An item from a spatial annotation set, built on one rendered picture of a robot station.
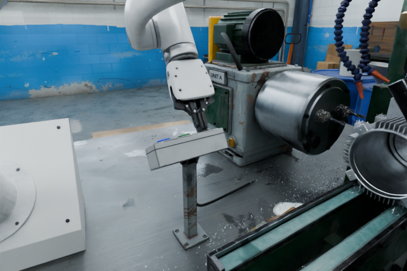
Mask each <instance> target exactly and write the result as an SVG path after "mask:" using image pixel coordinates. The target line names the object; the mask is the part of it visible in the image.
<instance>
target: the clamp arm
mask: <svg viewBox="0 0 407 271"><path fill-rule="evenodd" d="M388 88H389V90H390V92H391V94H392V96H393V98H394V99H395V101H396V103H397V105H398V107H399V108H400V110H401V112H402V114H403V116H404V118H405V120H406V122H407V78H405V79H401V80H398V81H396V82H394V83H392V84H390V85H388Z"/></svg>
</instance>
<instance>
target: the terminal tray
mask: <svg viewBox="0 0 407 271"><path fill-rule="evenodd" d="M392 116H394V117H396V116H398V117H401V116H403V114H402V112H401V110H400V108H399V107H398V105H397V103H396V101H395V99H394V98H393V97H392V98H391V100H390V103H389V108H388V112H387V115H386V119H387V118H389V117H392ZM403 118H404V116H403Z"/></svg>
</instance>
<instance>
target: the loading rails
mask: <svg viewBox="0 0 407 271"><path fill-rule="evenodd" d="M357 186H360V185H359V184H357V179H355V180H352V181H350V180H349V181H347V182H345V183H343V184H341V185H339V186H338V187H336V188H334V189H332V190H330V191H328V192H326V193H324V194H322V195H320V196H318V197H316V198H314V199H312V200H310V201H308V202H306V203H304V204H302V205H300V206H299V207H297V208H295V209H293V210H291V211H289V212H287V213H285V214H283V215H281V216H279V217H277V218H275V219H273V220H271V221H269V222H267V223H265V224H263V225H262V226H260V227H258V228H256V229H254V230H252V231H250V232H248V233H246V234H244V235H242V236H241V237H239V238H236V239H235V240H232V241H230V242H229V243H226V244H224V245H223V246H221V247H219V248H217V249H215V250H213V251H211V252H209V253H207V271H296V270H297V269H299V268H300V267H302V266H303V265H304V264H306V263H307V262H309V261H310V260H311V259H313V258H315V257H316V256H317V255H319V254H320V253H321V254H322V256H320V257H318V259H316V260H314V261H313V262H312V263H310V264H309V265H307V266H306V267H304V268H303V269H302V270H300V271H403V268H402V267H400V266H399V265H398V264H396V263H395V261H396V260H397V259H398V258H399V257H400V256H401V255H402V254H403V253H405V252H406V251H407V208H405V207H404V208H405V210H404V209H402V207H403V206H402V205H399V204H397V203H396V204H395V205H393V206H391V207H388V206H389V205H390V204H388V201H386V202H385V203H383V199H382V200H381V201H379V198H377V199H374V197H375V195H374V196H373V197H370V196H371V193H370V194H368V195H367V194H366V193H367V191H365V192H363V188H361V189H360V191H359V187H357ZM353 187H355V188H354V189H356V191H354V189H353ZM349 191H350V192H349ZM357 192H358V193H359V194H357ZM396 207H398V208H399V207H400V208H399V209H398V208H396ZM393 208H395V211H394V214H393V212H392V211H391V210H393ZM400 209H401V210H400ZM396 210H397V211H396ZM403 210H404V211H403ZM398 213H399V215H398ZM396 215H397V216H396ZM368 220H369V221H370V222H369V223H367V224H366V225H364V226H363V227H361V228H360V229H359V230H357V231H355V232H354V233H353V234H351V235H350V236H349V237H347V238H345V239H343V237H345V236H346V235H348V234H349V233H351V232H352V231H353V230H355V229H356V228H358V227H359V226H361V225H362V224H363V223H365V222H366V221H368Z"/></svg>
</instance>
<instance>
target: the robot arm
mask: <svg viewBox="0 0 407 271"><path fill-rule="evenodd" d="M184 1H186V0H127V1H126V4H125V10H124V21H125V29H126V33H127V38H128V41H129V43H130V45H131V47H132V48H134V49H135V50H139V51H144V50H152V49H156V48H160V49H161V50H162V53H163V55H164V61H165V63H166V66H167V82H168V89H169V92H170V97H171V101H172V103H173V104H174V109H176V110H184V111H185V112H186V113H188V115H189V116H191V118H192V120H193V124H194V127H195V128H196V131H201V130H203V129H207V128H208V122H207V118H206V116H205V111H206V108H207V106H208V105H210V104H212V103H213V102H214V98H213V97H212V96H213V95H214V88H213V84H212V82H211V79H210V77H209V74H208V72H207V69H206V68H205V65H204V64H203V62H202V61H201V59H197V58H198V57H199V55H198V53H197V49H196V45H195V43H194V39H193V35H192V32H191V29H190V25H189V23H188V19H187V15H186V12H185V9H184V5H183V2H184ZM6 2H7V0H0V10H1V9H2V8H3V6H4V4H5V3H6ZM194 103H196V106H195V104H194ZM36 195H37V192H36V185H35V181H34V179H33V178H32V176H31V175H30V173H29V172H28V171H27V170H26V169H25V168H23V167H22V166H20V165H18V164H16V163H13V162H10V161H6V160H0V243H1V242H3V241H4V240H6V239H7V238H9V237H11V236H12V235H13V234H14V233H16V232H17V231H18V230H19V229H20V228H21V227H22V226H23V225H24V224H25V222H26V221H27V220H28V218H29V216H30V215H31V213H32V211H33V209H34V206H35V203H36Z"/></svg>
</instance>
